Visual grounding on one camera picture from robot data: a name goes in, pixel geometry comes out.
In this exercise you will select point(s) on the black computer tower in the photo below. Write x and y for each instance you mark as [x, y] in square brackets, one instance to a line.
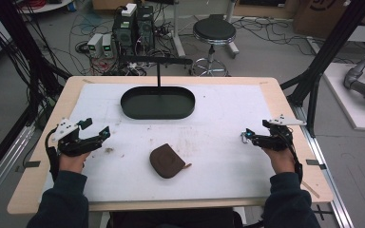
[145, 28]
[125, 34]

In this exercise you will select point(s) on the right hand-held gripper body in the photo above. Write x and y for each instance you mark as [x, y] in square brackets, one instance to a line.
[275, 137]

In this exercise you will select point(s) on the black T-shaped stand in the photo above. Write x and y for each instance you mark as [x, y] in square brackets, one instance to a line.
[158, 60]

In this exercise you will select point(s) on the grey power supply unit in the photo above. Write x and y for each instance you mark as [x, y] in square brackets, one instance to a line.
[95, 44]
[107, 46]

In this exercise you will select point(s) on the black metal frame strut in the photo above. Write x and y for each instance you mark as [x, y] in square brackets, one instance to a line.
[326, 53]

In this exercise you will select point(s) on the person's dark lap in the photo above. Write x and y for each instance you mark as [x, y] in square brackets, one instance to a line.
[174, 218]

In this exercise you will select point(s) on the black oval tray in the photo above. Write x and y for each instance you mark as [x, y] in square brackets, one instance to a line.
[157, 104]

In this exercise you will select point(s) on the black round stool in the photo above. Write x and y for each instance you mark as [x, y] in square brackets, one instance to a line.
[214, 31]

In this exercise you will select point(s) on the brown cardboard box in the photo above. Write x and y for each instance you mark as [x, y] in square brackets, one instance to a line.
[320, 15]

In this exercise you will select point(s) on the person's left hand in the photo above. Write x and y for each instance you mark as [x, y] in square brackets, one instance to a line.
[72, 162]

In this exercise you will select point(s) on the white floor platform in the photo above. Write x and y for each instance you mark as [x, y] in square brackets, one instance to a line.
[348, 104]

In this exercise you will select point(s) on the brown zip pouch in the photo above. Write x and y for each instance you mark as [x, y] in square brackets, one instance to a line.
[166, 161]

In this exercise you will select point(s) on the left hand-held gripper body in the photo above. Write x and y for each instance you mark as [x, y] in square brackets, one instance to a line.
[76, 146]

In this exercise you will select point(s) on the person's right hand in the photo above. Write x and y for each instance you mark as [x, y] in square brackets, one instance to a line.
[279, 160]

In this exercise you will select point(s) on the aluminium rail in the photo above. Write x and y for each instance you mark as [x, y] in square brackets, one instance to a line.
[3, 171]
[329, 177]

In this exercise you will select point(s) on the black tape strip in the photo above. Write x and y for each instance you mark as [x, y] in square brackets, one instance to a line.
[31, 164]
[315, 163]

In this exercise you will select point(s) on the white table mat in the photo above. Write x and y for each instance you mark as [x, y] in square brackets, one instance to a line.
[202, 158]

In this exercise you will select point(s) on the white box on computer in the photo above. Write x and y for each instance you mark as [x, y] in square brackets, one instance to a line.
[129, 9]

